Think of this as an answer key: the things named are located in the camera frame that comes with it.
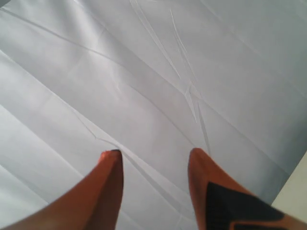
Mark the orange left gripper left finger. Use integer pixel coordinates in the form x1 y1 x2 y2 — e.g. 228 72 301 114
6 149 124 230

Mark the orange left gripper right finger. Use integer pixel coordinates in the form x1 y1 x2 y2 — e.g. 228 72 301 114
188 148 307 230

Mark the grey backdrop cloth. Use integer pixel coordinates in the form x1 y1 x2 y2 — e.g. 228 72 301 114
0 0 307 230

